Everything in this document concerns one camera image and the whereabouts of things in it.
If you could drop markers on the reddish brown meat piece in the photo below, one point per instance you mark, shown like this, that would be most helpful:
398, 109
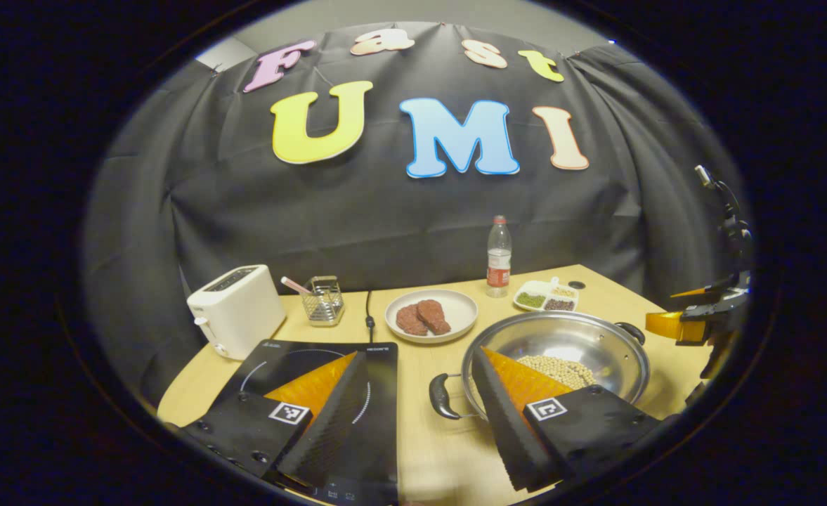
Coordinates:
434, 315
409, 321

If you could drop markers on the white toaster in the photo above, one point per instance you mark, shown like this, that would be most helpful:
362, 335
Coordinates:
237, 316

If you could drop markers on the stainless steel pot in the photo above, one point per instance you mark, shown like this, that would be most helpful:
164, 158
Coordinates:
582, 341

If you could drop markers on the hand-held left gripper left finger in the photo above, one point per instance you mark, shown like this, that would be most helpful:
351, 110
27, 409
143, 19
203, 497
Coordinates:
332, 422

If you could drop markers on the white round plate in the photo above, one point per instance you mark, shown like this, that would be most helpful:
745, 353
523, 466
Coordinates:
459, 309

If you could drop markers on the pink pen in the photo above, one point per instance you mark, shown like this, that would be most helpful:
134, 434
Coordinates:
292, 284

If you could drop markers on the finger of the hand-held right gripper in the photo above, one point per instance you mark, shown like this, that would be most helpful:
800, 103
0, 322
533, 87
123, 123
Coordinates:
666, 325
701, 290

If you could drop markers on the white divided dish with beans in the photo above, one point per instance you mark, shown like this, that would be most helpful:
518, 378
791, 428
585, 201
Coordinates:
543, 299

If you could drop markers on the black induction cooktop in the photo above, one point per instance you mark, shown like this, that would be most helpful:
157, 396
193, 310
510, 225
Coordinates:
385, 436

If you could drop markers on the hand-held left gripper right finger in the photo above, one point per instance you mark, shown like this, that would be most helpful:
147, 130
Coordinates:
508, 414

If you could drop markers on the clear plastic water bottle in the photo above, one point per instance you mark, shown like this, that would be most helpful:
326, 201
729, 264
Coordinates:
499, 263

